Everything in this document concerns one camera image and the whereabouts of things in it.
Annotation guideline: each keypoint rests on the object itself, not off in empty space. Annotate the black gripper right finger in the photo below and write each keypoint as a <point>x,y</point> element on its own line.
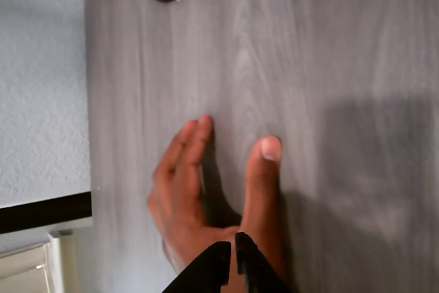
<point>257,269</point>

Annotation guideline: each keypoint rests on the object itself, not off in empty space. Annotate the person's left hand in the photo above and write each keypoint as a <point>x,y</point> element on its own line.
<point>178,204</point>

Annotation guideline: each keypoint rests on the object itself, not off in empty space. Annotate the white storage unit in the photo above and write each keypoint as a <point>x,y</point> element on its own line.
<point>24,265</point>

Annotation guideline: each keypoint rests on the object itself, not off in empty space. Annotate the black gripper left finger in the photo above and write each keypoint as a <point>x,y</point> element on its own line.
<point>209,269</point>

